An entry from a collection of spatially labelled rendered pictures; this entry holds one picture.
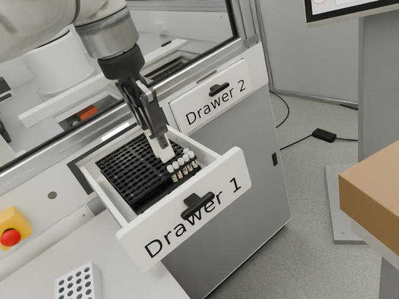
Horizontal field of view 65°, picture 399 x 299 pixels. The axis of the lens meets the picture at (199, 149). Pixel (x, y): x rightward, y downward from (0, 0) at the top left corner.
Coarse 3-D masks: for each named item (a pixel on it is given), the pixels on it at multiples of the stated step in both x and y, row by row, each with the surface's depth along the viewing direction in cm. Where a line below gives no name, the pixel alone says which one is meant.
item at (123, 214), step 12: (132, 132) 89; (168, 132) 86; (120, 144) 87; (180, 144) 83; (192, 144) 76; (96, 156) 84; (204, 156) 74; (216, 156) 69; (84, 168) 81; (96, 168) 85; (96, 180) 86; (96, 192) 75; (108, 192) 80; (108, 204) 67; (120, 204) 75; (120, 216) 63; (132, 216) 70
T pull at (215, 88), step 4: (216, 84) 94; (224, 84) 92; (228, 84) 92; (212, 88) 92; (216, 88) 91; (220, 88) 91; (224, 88) 92; (212, 92) 90; (216, 92) 91; (212, 96) 91
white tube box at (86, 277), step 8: (88, 264) 68; (72, 272) 68; (80, 272) 68; (88, 272) 67; (96, 272) 68; (56, 280) 67; (64, 280) 67; (72, 280) 66; (80, 280) 66; (88, 280) 65; (96, 280) 66; (56, 288) 66; (64, 288) 65; (72, 288) 64; (80, 288) 65; (88, 288) 63; (96, 288) 64; (56, 296) 64; (64, 296) 64; (72, 296) 63; (80, 296) 63; (88, 296) 62; (96, 296) 62
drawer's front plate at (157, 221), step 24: (216, 168) 61; (240, 168) 65; (192, 192) 59; (216, 192) 63; (240, 192) 68; (144, 216) 56; (168, 216) 58; (120, 240) 54; (144, 240) 57; (144, 264) 59
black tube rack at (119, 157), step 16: (128, 144) 84; (144, 144) 81; (176, 144) 76; (112, 160) 79; (128, 160) 77; (144, 160) 75; (160, 160) 73; (176, 160) 71; (112, 176) 74; (128, 176) 72; (144, 176) 70; (176, 176) 71; (128, 192) 67; (160, 192) 69; (144, 208) 67
